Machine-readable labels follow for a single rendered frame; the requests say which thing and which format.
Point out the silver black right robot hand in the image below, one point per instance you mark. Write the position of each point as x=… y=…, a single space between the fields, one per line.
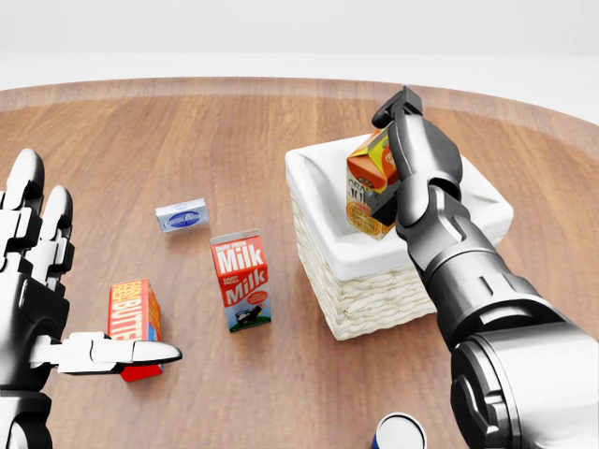
x=426 y=149

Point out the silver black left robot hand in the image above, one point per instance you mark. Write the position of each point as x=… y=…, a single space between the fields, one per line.
x=28 y=308

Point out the blue tin with white lid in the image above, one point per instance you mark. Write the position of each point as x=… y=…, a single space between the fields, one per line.
x=400 y=432

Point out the white wicker basket with liner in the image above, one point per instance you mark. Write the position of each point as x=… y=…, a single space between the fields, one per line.
x=355 y=285

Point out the red white milk carton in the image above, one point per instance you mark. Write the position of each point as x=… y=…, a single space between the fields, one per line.
x=241 y=280

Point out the orange juice carton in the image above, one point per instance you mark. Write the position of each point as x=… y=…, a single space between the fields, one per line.
x=367 y=187

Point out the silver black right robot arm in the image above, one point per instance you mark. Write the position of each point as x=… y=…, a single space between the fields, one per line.
x=505 y=337

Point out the orange red butter box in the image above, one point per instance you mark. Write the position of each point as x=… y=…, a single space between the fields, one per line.
x=131 y=308

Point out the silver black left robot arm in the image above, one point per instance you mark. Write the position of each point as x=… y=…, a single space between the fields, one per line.
x=23 y=423

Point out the small silver blue cheese box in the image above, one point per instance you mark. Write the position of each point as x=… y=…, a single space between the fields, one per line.
x=182 y=216

